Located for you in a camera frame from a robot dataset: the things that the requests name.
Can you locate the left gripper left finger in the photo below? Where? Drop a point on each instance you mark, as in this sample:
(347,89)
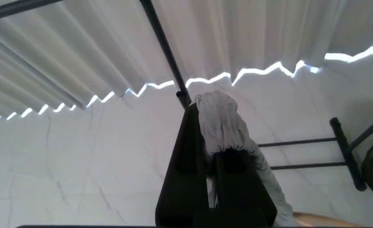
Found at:
(183,177)

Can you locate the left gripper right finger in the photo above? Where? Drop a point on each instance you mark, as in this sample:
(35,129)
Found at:
(240,193)

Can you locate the pale grey shorts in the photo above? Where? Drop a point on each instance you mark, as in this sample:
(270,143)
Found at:
(221,126)

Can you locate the black clothes rack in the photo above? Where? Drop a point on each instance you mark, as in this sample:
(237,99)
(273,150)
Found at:
(164,47)

